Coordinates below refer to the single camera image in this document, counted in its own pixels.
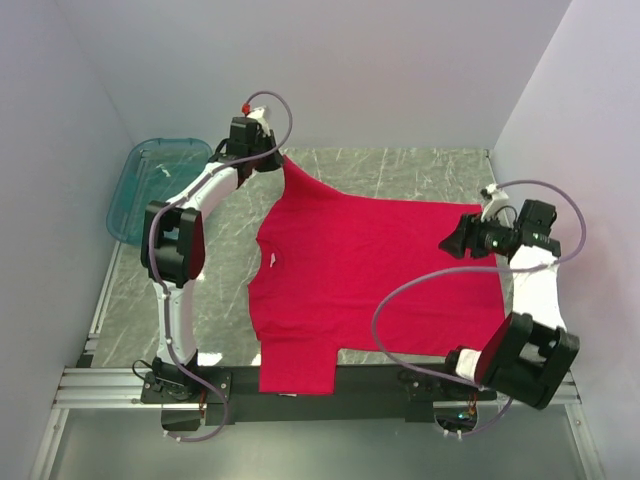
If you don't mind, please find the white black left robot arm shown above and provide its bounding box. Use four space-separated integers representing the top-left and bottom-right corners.
141 107 284 402

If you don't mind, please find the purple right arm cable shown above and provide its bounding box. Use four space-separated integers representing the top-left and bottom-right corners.
372 180 589 437

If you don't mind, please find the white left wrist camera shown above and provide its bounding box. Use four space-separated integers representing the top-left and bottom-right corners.
241 103 271 136

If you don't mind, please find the red t shirt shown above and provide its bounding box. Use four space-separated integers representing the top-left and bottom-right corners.
248 161 504 395

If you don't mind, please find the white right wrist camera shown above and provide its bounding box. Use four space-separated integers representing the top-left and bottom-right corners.
480 184 509 222

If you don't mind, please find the teal transparent plastic bin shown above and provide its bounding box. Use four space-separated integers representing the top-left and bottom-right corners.
106 138 213 247

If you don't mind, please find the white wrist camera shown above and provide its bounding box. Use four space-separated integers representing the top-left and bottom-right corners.
241 103 271 136
480 184 509 222

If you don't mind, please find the aluminium frame rail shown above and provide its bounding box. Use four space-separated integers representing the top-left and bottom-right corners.
27 239 151 480

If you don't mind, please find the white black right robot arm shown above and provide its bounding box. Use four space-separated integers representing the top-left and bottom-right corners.
438 200 580 410

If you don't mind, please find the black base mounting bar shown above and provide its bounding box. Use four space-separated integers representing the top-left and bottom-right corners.
140 364 497 432

